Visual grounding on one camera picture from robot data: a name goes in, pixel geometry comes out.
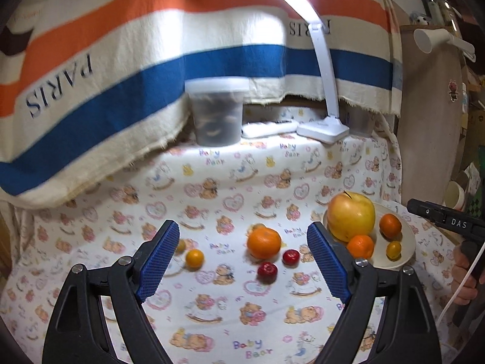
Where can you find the striped Paris blanket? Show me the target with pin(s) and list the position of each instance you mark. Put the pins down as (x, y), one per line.
(88, 86)

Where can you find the white power strip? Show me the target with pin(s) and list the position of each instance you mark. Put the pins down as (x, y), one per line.
(268, 129)

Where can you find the white desk lamp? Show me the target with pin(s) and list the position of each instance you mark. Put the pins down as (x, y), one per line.
(329, 129)

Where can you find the baby bear print cloth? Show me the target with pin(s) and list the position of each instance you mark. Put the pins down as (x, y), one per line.
(221, 313)

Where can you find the clear plastic lidded container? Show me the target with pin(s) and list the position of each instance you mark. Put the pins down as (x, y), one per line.
(217, 109)

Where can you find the orange mandarin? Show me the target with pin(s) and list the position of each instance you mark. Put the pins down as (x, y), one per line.
(263, 243)
(390, 227)
(361, 246)

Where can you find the brown longan fruit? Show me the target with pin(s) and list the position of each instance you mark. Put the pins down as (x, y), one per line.
(181, 247)

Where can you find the white wall lamp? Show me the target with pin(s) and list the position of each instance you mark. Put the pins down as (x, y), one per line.
(428, 40)

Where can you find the wooden board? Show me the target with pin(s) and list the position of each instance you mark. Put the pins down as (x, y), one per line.
(429, 126)

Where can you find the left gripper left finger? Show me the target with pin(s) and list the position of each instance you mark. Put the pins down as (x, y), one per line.
(77, 331)

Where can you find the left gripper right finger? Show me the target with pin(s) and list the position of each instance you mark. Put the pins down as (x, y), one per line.
(406, 332)

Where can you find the small red apple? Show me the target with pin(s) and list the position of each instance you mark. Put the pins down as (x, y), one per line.
(291, 258)
(267, 272)

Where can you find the large yellow red apple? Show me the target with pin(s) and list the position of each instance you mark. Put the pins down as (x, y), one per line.
(350, 214)

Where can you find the cream round plate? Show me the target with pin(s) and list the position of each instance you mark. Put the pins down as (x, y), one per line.
(379, 258)

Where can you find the yellow cherry tomato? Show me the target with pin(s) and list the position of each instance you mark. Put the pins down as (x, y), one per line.
(194, 259)
(393, 250)

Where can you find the orange mandarin on cloth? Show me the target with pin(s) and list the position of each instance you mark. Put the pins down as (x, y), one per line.
(263, 243)

